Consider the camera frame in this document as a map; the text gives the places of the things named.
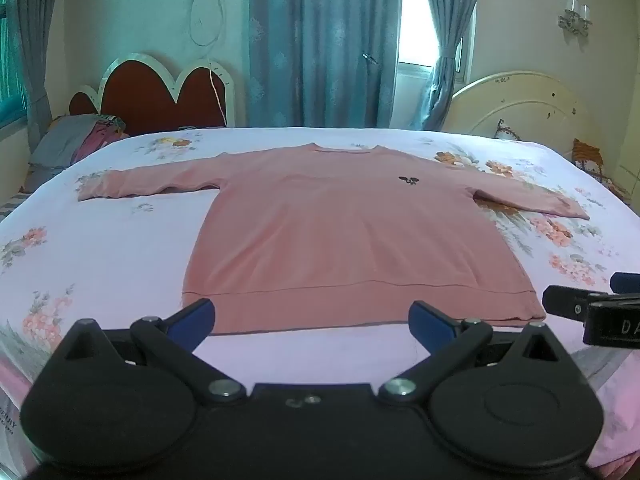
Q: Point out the metal curtain hook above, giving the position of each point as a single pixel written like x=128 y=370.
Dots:
x=370 y=57

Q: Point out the tied blue curtain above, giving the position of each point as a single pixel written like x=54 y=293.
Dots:
x=445 y=45

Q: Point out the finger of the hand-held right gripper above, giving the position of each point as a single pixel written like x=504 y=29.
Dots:
x=626 y=282
x=570 y=302

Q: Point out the orange printed cushion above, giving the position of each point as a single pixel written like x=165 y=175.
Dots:
x=587 y=157

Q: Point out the narrow blue curtain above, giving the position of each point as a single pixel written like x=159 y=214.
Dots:
x=32 y=60

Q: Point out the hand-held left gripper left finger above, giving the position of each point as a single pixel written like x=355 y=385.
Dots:
x=192 y=320

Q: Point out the bright window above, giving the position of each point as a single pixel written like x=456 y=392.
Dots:
x=417 y=15

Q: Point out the wide blue patterned curtain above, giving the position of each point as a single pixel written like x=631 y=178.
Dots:
x=320 y=45

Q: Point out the crystal wall lamp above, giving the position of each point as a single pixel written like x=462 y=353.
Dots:
x=575 y=15

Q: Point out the pile of grey and pink bedding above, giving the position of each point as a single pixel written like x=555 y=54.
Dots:
x=75 y=142

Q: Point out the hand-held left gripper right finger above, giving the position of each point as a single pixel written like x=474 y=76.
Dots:
x=432 y=325

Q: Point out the cream round headboard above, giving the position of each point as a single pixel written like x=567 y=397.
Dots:
x=525 y=110

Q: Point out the red headboard with white frame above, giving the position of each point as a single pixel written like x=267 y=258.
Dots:
x=145 y=95

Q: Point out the floral white bed sheet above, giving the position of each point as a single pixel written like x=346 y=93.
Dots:
x=100 y=240

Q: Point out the pink long-sleeved sweater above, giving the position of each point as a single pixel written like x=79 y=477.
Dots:
x=325 y=235

